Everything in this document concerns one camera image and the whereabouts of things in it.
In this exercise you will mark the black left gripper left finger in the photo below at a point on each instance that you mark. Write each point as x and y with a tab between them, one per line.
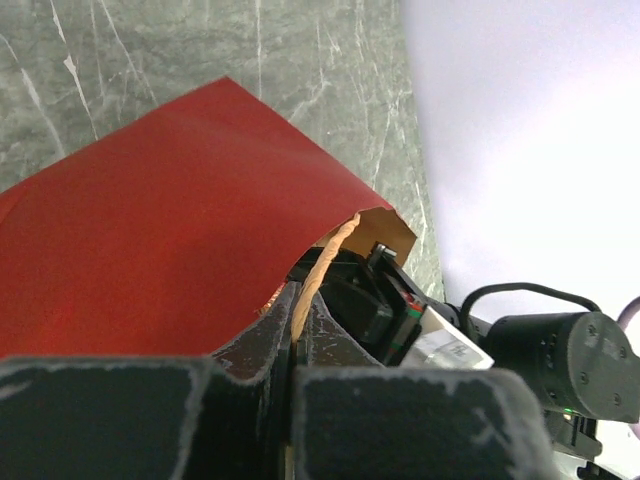
217	416

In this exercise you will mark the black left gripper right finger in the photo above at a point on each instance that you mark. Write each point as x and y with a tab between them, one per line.
366	421

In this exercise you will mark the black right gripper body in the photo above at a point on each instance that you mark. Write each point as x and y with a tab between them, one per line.
375	301

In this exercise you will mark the red paper bag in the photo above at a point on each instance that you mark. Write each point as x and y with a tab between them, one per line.
167	236

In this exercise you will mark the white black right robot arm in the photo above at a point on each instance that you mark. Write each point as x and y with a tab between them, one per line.
577	361

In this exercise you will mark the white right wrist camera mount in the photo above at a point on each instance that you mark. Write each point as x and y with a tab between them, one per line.
442	346

